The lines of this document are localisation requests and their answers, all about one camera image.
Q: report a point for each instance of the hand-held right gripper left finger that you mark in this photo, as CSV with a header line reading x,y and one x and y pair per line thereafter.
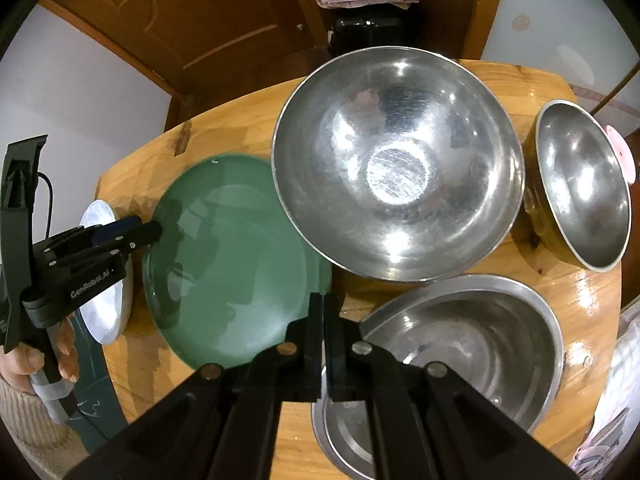
x,y
315,340

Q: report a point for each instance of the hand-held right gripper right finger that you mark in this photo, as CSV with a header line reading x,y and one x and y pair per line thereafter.
x,y
332,345

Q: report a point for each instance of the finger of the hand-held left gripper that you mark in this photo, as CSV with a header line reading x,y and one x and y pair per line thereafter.
x,y
107,232
145,234

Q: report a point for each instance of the green plate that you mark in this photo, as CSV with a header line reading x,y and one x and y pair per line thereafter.
x,y
225,260

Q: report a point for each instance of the medium steel bowl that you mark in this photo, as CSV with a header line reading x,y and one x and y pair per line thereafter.
x,y
475,340
345,430

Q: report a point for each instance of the small steel bowl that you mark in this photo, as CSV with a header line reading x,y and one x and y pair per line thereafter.
x,y
580,185

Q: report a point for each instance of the person's left forearm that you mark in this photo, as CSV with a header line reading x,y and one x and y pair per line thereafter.
x,y
20,420

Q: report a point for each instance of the person's left hand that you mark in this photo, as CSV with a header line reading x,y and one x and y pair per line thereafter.
x,y
67,355

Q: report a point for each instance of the white plate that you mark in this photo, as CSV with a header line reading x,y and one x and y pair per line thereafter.
x,y
105,310

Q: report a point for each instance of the large steel bowl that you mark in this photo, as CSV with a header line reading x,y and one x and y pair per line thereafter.
x,y
400,170

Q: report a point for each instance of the wooden door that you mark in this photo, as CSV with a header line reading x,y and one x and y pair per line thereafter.
x,y
175,10

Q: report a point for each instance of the checkered blanket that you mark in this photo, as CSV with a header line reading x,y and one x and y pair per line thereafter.
x,y
615,410

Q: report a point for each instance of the black bin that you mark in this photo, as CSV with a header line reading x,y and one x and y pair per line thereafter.
x,y
365,30

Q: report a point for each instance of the pink plastic stool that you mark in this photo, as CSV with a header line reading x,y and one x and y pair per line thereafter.
x,y
622,152

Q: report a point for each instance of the frosted sliding wardrobe door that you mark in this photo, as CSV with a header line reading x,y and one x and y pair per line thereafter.
x,y
550,20

